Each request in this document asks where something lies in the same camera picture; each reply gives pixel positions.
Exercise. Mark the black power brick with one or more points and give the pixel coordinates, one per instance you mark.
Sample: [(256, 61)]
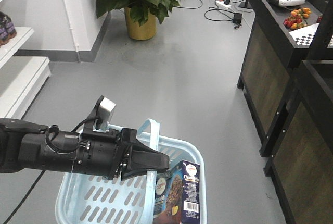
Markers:
[(237, 18)]

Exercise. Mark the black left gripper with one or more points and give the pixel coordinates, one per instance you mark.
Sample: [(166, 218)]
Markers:
[(108, 154)]

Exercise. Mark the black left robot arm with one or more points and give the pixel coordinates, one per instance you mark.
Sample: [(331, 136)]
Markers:
[(29, 145)]

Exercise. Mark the wooden black-framed produce stand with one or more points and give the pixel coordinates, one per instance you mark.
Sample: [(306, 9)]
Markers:
[(271, 56)]

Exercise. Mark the white store shelf unit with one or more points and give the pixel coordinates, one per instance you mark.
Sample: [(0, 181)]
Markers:
[(22, 77)]

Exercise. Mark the pile of small fruits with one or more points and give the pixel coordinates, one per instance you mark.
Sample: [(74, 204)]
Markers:
[(297, 18)]

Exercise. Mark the light blue plastic basket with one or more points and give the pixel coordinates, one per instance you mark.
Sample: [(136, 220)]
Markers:
[(92, 199)]

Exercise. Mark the dark bottles on shelf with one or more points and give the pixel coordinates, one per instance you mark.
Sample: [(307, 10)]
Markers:
[(8, 30)]

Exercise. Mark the dark blue chocolate cookie box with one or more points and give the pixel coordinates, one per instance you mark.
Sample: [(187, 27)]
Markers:
[(177, 194)]

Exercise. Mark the checkerboard calibration sheet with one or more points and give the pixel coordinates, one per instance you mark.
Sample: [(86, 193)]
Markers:
[(304, 35)]

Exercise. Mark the yellow plant pot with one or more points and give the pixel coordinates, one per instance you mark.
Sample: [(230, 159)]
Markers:
[(137, 32)]

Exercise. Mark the white power strip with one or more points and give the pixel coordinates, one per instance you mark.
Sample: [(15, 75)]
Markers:
[(221, 4)]

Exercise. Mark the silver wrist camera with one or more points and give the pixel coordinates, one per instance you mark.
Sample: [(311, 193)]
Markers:
[(104, 110)]

